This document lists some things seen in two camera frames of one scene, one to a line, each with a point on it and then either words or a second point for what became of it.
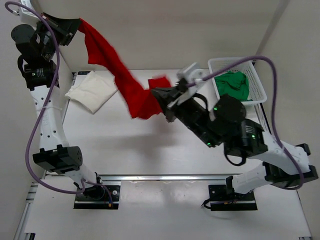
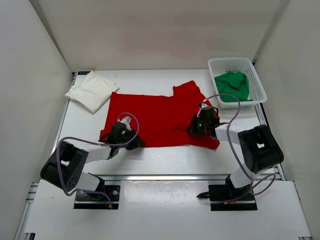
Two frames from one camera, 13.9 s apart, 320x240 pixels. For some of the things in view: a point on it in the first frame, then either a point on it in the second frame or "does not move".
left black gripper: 66,28 to 137,142
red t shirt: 140,102 to 160,120
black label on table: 83,72 does not move
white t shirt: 92,91 does not move
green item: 235,84 does not move
